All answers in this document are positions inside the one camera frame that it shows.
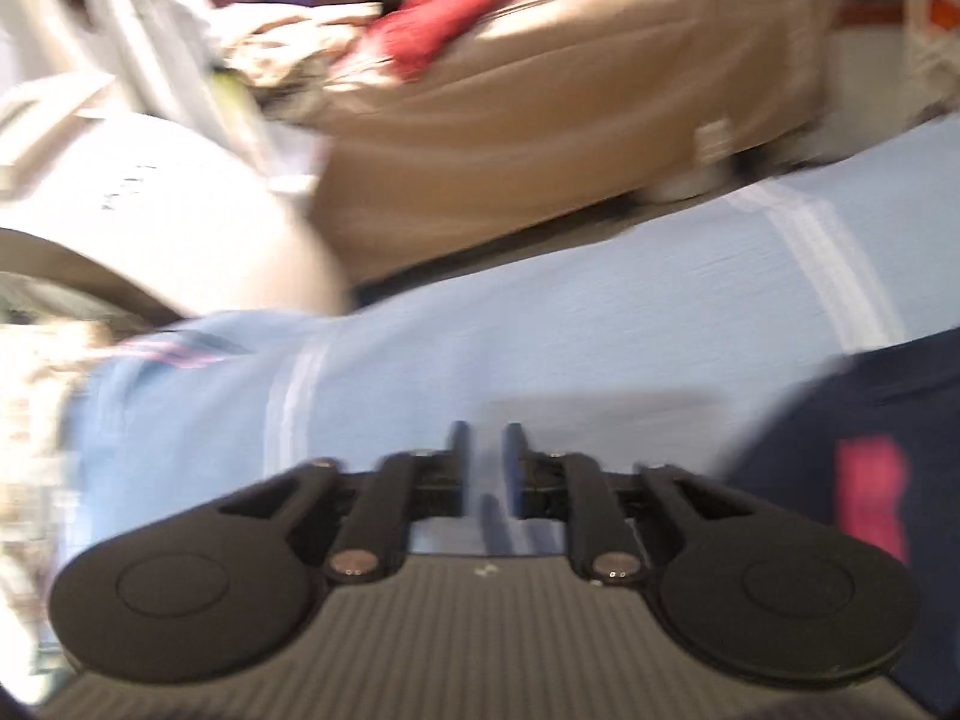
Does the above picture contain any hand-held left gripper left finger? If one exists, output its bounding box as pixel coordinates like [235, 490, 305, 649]
[217, 421, 472, 586]

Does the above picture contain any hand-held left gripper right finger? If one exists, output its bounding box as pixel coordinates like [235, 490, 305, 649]
[501, 421, 751, 586]

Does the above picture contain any navy garment with pink stripes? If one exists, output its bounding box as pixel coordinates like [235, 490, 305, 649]
[724, 330, 960, 698]

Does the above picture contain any light blue striped bed sheet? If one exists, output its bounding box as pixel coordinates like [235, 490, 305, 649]
[56, 116, 960, 563]

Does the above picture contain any beige sofa cushion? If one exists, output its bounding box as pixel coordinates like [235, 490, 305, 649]
[307, 0, 841, 293]

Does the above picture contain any beige patterned cloth pile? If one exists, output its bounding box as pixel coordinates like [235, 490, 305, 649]
[217, 4, 395, 125]

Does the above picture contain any red cloth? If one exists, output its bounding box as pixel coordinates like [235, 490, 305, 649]
[367, 0, 530, 82]

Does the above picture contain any white hanging cloth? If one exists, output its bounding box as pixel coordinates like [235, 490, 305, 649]
[0, 0, 263, 166]

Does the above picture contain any white bag with red print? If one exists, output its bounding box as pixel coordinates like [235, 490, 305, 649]
[900, 0, 960, 125]

